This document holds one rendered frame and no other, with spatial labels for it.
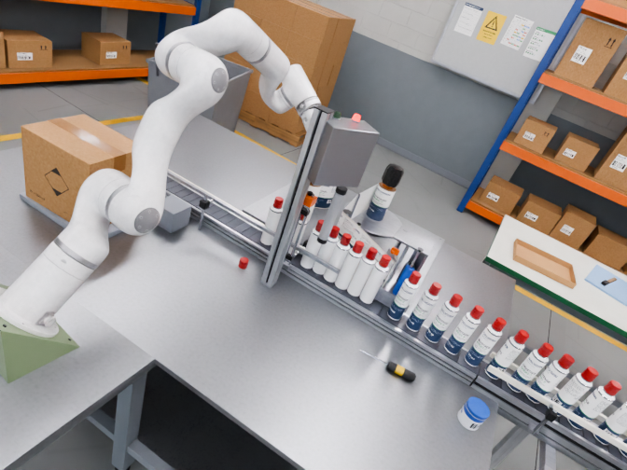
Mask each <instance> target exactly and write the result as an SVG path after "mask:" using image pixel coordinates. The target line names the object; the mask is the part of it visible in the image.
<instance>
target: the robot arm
mask: <svg viewBox="0 0 627 470"><path fill-rule="evenodd" d="M235 51H236V52H237V53H239V54H240V55H241V56H242V57H243V58H244V59H245V60H247V61H248V62H249V63H250V64H251V65H253V66H254V67H255V68H256V69H257V70H258V71H260V73H261V74H260V78H259V92H260V95H261V98H262V100H263V101H264V103H265V104H266V105H267V106H268V107H269V108H270V109H271V110H273V111H274V112H276V113H278V114H283V113H285V112H286V111H288V110H289V109H291V108H292V107H294V106H295V108H296V110H297V112H298V114H299V116H300V117H301V119H302V122H303V125H304V127H305V129H306V131H307V130H308V127H309V124H310V121H311V118H312V114H313V111H314V107H315V106H318V105H321V103H320V101H319V99H318V97H317V95H316V93H315V91H314V89H313V87H312V85H311V83H310V81H309V79H308V77H307V76H306V74H305V73H304V71H303V69H302V67H301V65H299V64H293V65H290V62H289V60H288V58H287V56H286V55H285V54H284V53H283V52H282V51H281V50H280V49H279V48H278V47H277V46H276V45H275V44H274V43H273V42H272V41H271V39H270V38H269V37H268V36H267V35H266V34H265V33H264V32H263V31H262V30H261V29H260V28H259V27H258V26H257V25H256V24H255V23H254V22H253V21H252V20H251V18H250V17H249V16H247V15H246V14H245V13H244V12H242V11H241V10H239V9H237V8H227V9H224V10H222V11H220V12H219V13H217V14H216V15H215V16H214V17H212V18H211V19H209V20H207V21H204V22H202V23H199V24H196V25H193V26H189V27H186V28H182V29H179V30H176V31H174V32H172V33H170V34H169V35H167V36H165V37H164V38H163V39H162V40H161V41H160V43H159V44H158V46H157V48H156V51H155V61H156V65H157V66H158V68H159V69H160V71H161V72H162V73H163V74H165V75H166V76H168V77H169V78H170V79H172V80H174V81H176V82H178V83H179V86H178V87H177V88H176V89H175V90H174V91H173V92H171V93H170V94H168V95H167V96H165V97H163V98H161V99H158V100H157V101H155V102H154V103H153V104H151V105H150V107H149V108H148V109H147V110H146V112H145V114H144V116H143V118H142V120H141V122H140V124H139V126H138V129H137V131H136V134H135V136H134V139H133V142H132V177H131V178H130V177H129V176H128V175H126V174H125V173H122V172H120V171H118V170H114V169H102V170H99V171H97V172H95V173H93V174H92V175H91V176H89V177H88V178H87V179H86V180H85V182H84V183H83V184H82V186H81V188H80V190H79V191H78V194H77V200H76V204H75V208H74V211H73V215H72V218H71V220H70V222H69V224H68V226H67V227H66V228H65V229H64V230H63V231H62V232H61V234H60V235H59V236H58V237H57V238H56V239H55V240H54V241H53V242H52V243H51V244H50V245H49V246H48V247H47V248H46V249H45V250H44V252H43V253H42V254H41V255H40V256H39V257H38V258H37V259H36V260H35V261H34V262H33V263H32V264H31V265H30V266H29V267H28V268H27V270H26V271H25V272H24V273H23V274H22V275H21V276H20V277H19V278H18V279H17V280H16V281H15V282H14V283H13V284H12V285H11V286H10V287H9V288H8V290H6V289H5V288H1V287H0V317H2V318H3V319H5V320H6V321H8V322H9V323H11V324H12V325H15V326H16V327H18V328H20V329H22V330H24V331H26V332H28V333H31V334H34V335H36V336H39V337H44V338H52V337H54V336H56V334H57V333H58V332H59V327H58V325H57V324H56V322H55V321H56V318H55V317H54V314H55V313H56V312H57V311H58V310H59V309H60V308H61V307H62V306H63V304H64V303H65V302H66V301H67V300H68V299H69V298H70V297H71V296H72V295H73V294H74V293H75V292H76V290H77V289H78V288H79V287H80V286H81V285H82V284H83V283H84V282H85V281H86V280H87V279H88V278H89V277H90V275H91V274H92V273H93V272H94V271H95V270H96V269H97V268H98V267H99V265H100V264H101V263H102V262H103V261H104V260H105V258H106V257H107V255H108V253H109V242H108V228H109V224H110V222H111V223H113V224H114V225H115V226H116V227H117V228H119V229H120V230H122V231H123V232H125V233H127V234H130V235H135V236H140V235H145V234H147V233H148V232H150V231H152V230H153V229H154V228H155V227H156V226H157V225H158V223H159V222H160V220H161V217H162V214H163V210H164V203H165V194H166V180H167V172H168V167H169V163H170V159H171V156H172V154H173V152H174V148H175V146H176V144H177V142H178V141H179V139H180V137H181V135H182V133H183V131H184V129H185V128H186V127H187V125H188V124H189V123H190V121H191V120H192V119H194V118H195V117H196V116H198V115H199V114H200V113H202V112H203V111H205V110H207V109H209V108H210V107H212V106H213V105H215V104H216V103H217V102H218V101H219V100H220V99H221V97H222V96H223V95H224V93H225V91H226V89H227V86H228V82H229V76H228V72H227V69H226V67H225V65H224V63H223V62H222V61H221V60H219V59H218V57H219V56H222V55H226V54H230V53H232V52H235ZM281 82H282V83H283V86H282V87H281V88H280V89H279V90H276V89H277V87H278V86H279V84H280V83H281Z"/></svg>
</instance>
